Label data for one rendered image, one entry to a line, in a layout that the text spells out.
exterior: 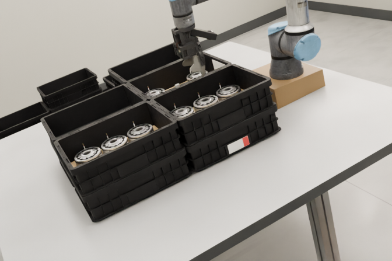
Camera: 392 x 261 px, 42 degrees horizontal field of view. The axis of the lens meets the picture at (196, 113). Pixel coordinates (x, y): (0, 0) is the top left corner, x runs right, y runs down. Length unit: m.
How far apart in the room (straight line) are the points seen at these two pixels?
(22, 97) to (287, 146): 3.46
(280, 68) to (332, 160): 0.60
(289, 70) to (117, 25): 3.08
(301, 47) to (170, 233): 0.90
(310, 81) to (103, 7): 3.10
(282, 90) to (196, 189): 0.63
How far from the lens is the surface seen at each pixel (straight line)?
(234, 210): 1.66
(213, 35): 1.93
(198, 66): 1.93
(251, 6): 5.76
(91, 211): 1.82
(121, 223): 1.79
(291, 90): 2.23
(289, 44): 2.11
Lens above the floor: 1.67
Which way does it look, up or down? 24 degrees down
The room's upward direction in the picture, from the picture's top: 16 degrees counter-clockwise
